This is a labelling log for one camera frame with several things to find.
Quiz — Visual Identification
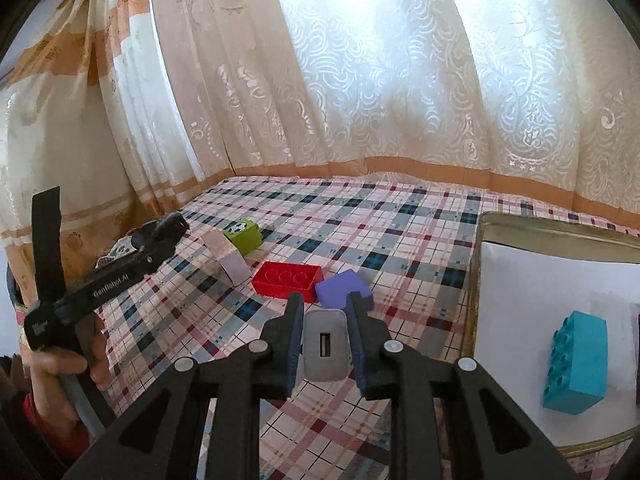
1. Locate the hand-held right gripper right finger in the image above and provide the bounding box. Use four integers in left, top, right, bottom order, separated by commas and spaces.
345, 291, 581, 480

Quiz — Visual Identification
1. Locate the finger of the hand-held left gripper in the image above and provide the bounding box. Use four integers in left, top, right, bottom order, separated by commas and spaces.
131, 212, 191, 261

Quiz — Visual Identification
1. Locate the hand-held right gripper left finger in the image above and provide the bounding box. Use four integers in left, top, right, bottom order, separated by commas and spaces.
62, 291, 307, 480

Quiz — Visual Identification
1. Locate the white charger plug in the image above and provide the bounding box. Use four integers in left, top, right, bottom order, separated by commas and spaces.
299, 309, 353, 381

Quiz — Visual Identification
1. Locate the purple foam block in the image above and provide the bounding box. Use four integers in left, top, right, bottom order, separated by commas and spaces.
315, 268, 375, 311

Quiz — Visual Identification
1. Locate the red building block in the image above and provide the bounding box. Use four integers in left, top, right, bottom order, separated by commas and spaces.
250, 260, 324, 304

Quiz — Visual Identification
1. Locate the orange patterned carton box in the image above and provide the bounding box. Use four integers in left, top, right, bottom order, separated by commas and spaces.
201, 230, 251, 286

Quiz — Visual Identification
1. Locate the green soccer ball block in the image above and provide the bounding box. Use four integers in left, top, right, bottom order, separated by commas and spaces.
222, 217, 263, 256

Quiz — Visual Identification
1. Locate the golden tin box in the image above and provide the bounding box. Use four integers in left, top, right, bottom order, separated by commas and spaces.
460, 211, 640, 461

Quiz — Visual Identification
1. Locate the teal building block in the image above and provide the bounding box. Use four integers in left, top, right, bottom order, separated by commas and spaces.
542, 310, 610, 415

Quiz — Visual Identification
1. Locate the person's left forearm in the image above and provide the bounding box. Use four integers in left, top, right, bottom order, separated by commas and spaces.
10, 390, 96, 466

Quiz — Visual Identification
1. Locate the person's left hand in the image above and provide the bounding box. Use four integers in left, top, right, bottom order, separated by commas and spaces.
30, 327, 108, 441

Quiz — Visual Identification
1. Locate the pile of patterned clothes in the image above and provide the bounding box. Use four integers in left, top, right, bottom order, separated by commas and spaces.
97, 237, 146, 271

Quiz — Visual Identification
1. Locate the plaid tablecloth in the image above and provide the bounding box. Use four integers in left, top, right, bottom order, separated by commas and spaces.
95, 175, 640, 480

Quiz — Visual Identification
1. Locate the orange and white curtain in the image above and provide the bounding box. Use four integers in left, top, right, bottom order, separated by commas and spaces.
0, 0, 236, 273

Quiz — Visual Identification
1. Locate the white paper sheet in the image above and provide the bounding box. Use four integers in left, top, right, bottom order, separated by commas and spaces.
472, 242, 640, 448

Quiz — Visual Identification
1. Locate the cream lace curtain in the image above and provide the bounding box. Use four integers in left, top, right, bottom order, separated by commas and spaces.
150, 0, 640, 221

